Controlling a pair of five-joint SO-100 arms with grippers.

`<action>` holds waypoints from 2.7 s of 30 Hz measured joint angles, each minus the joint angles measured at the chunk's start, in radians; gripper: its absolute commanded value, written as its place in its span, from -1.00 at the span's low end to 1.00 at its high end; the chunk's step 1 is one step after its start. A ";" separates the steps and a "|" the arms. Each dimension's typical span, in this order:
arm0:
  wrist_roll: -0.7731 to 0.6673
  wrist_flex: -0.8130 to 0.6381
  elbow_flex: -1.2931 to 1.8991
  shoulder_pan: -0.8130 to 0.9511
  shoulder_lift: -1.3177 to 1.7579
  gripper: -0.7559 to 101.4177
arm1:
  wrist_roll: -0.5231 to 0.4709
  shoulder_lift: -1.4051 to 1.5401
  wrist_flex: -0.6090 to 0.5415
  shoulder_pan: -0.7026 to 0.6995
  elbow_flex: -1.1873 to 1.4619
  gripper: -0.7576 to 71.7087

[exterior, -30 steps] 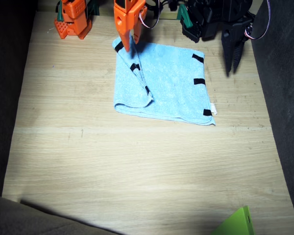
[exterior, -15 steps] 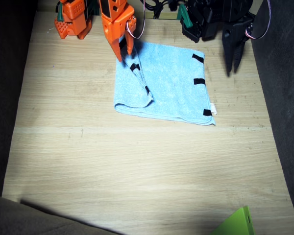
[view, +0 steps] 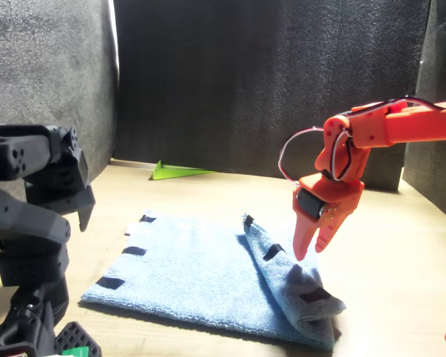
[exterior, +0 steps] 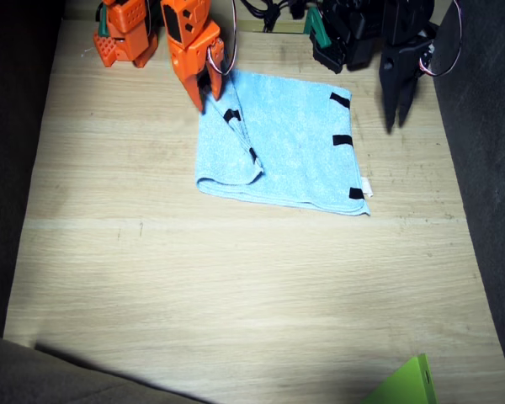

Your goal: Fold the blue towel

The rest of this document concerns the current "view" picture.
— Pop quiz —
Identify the orange gripper servo cable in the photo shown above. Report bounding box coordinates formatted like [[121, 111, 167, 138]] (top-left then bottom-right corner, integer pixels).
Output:
[[277, 126, 355, 187]]

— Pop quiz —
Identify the green table clamp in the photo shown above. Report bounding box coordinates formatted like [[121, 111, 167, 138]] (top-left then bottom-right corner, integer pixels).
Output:
[[61, 345, 91, 357]]

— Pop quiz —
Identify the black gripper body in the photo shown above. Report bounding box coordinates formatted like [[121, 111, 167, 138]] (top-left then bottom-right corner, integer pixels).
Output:
[[25, 181, 97, 216]]

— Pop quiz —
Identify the dark grey foam panel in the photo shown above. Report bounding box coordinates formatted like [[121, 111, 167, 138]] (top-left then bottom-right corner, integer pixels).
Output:
[[402, 0, 446, 227], [0, 0, 120, 187], [112, 0, 432, 193]]

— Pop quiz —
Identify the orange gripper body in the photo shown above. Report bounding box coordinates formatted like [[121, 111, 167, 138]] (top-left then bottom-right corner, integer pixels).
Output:
[[292, 172, 366, 228]]

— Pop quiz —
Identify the lime green triangular bracket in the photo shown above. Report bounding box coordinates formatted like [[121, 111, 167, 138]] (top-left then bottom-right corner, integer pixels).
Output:
[[149, 160, 217, 182]]

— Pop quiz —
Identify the orange arm forearm cable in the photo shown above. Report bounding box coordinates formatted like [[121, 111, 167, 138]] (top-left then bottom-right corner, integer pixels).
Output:
[[347, 95, 446, 119]]

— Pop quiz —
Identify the light blue towel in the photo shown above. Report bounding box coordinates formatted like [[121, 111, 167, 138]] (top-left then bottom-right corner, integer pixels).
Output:
[[80, 212, 347, 353]]

